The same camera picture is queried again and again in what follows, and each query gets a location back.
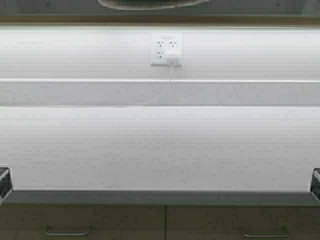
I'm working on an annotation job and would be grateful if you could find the right drawer metal handle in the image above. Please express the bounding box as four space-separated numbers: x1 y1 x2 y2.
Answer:
239 227 290 240

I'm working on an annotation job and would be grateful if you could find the drawer metal handle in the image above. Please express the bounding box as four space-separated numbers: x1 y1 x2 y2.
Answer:
239 227 290 240
44 225 94 238

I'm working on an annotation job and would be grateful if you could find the right beige drawer front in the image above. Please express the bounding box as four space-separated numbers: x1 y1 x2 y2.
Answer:
166 207 320 240

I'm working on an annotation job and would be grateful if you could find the white wall outlet plate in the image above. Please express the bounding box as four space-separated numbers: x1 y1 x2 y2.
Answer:
150 33 183 67

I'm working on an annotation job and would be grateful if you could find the left drawer metal handle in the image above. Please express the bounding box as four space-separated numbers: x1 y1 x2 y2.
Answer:
44 225 94 238

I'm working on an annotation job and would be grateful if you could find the grey pot with black handles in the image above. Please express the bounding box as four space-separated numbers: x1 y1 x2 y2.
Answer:
98 0 208 11

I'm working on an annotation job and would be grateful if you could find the left beige drawer front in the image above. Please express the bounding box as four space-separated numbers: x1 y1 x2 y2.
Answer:
0 204 167 240

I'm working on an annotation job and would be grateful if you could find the white charger cable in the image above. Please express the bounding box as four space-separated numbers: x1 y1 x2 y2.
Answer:
47 62 174 108

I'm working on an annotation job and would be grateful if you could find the white plug adapter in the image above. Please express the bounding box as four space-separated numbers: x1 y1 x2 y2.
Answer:
165 51 180 66

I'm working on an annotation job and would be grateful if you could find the beige drawer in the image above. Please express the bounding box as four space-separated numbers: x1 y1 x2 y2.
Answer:
0 204 167 240
166 207 320 240

